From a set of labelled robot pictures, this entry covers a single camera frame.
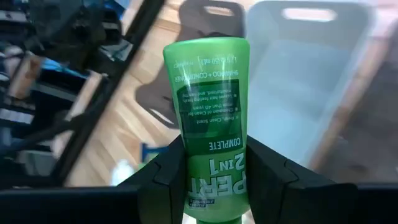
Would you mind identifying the clear bag of cotton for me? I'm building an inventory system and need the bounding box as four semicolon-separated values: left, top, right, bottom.
109;159;137;187

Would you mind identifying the dark grey plastic bin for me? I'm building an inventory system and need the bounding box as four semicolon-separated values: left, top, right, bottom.
135;0;247;130

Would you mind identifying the blue plastic razor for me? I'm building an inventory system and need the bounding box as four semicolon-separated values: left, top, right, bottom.
140;142;171;164

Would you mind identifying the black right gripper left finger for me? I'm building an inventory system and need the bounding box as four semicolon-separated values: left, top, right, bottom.
118;135;188;224

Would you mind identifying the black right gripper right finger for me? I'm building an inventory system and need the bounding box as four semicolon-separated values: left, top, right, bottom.
245;136;358;224

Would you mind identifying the black metal rig frame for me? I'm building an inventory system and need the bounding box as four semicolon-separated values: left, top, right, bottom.
51;0;166;187

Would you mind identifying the green Pert shampoo bottle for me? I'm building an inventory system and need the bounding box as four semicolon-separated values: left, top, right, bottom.
162;36;251;224

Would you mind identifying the pale plastic storage bin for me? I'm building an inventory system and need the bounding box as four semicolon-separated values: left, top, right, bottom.
246;0;376;170

